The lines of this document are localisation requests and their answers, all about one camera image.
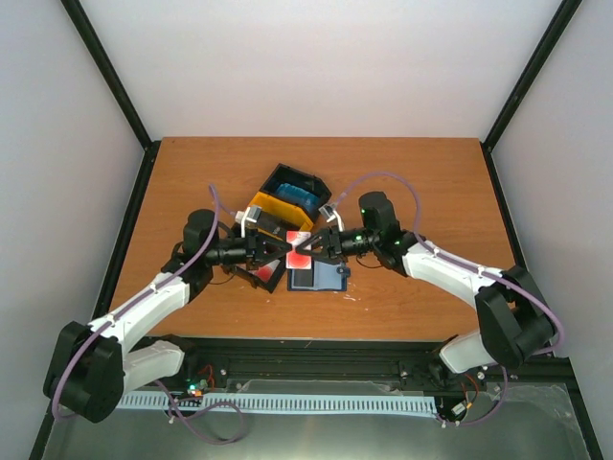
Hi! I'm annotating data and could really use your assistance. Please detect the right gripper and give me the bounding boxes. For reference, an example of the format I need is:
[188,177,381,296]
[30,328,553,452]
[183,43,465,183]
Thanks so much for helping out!
[296,224,379,265]

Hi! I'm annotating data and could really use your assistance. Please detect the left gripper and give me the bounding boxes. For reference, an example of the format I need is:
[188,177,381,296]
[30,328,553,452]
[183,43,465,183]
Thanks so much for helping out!
[207,229,293,271]

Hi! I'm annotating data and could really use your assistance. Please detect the blue leather card holder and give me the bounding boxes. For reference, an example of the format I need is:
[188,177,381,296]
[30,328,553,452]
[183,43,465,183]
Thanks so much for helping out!
[287,262,352,292]

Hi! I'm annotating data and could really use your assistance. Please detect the black credit card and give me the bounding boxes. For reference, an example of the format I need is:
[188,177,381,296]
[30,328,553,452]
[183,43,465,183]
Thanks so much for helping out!
[292,269,314,289]

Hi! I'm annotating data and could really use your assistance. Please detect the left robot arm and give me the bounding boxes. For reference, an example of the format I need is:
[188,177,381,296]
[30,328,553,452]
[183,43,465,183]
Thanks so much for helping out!
[43,209,292,423]

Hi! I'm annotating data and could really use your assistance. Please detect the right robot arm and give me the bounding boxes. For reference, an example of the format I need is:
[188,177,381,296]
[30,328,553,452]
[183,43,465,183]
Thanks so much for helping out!
[296,192,557,374]

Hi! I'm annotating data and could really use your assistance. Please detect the red white card stack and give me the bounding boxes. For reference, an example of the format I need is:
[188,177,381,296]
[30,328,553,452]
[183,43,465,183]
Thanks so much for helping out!
[255,260,280,283]

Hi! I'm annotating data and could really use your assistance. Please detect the black bin with red cards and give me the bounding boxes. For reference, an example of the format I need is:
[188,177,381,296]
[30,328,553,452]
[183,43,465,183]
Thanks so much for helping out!
[230,258,286,293]

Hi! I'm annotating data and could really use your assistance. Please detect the black bin with blue cards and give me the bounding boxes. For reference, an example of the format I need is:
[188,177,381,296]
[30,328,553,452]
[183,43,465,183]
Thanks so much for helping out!
[260,163,331,222]

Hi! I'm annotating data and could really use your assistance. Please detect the yellow middle bin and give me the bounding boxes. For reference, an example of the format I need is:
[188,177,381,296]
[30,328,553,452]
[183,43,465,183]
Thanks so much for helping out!
[249,192,315,241]

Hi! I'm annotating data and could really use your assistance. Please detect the left controller board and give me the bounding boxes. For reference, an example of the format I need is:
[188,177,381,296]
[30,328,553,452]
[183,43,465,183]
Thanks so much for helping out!
[187,364,216,398]

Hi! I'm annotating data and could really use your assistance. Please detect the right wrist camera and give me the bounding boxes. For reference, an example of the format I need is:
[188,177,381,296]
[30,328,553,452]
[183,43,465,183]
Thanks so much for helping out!
[319,204,344,231]

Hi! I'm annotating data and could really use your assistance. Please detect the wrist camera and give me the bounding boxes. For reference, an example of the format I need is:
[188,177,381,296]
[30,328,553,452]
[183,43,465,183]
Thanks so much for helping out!
[319,204,344,231]
[234,205,262,238]

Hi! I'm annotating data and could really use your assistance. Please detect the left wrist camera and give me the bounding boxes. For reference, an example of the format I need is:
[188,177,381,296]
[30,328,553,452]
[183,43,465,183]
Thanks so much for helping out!
[234,205,262,238]

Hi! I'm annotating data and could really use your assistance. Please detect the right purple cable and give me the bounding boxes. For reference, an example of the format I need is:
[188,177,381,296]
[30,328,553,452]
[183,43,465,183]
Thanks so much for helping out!
[334,172,565,356]

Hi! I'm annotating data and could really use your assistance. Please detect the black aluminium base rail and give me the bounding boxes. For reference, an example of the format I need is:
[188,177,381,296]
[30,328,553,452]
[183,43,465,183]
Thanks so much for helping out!
[61,334,576,397]

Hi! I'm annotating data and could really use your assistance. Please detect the light blue cable duct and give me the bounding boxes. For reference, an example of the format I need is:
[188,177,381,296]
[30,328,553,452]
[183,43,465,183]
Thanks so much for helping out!
[114,390,440,415]

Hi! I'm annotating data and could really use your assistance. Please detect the right connector wires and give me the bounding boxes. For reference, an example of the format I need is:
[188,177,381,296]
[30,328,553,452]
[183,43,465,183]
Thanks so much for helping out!
[449,378,482,416]

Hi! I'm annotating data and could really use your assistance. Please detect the left black frame post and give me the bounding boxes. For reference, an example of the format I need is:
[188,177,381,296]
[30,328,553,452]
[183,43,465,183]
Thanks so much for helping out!
[59,0,155,150]

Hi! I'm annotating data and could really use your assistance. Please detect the black frame post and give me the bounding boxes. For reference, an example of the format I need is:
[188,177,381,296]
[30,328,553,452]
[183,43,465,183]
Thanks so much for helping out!
[59,0,155,150]
[482,0,584,150]

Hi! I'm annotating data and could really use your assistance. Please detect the right black frame post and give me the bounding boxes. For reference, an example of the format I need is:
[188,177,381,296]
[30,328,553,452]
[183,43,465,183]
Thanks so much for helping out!
[482,0,584,150]

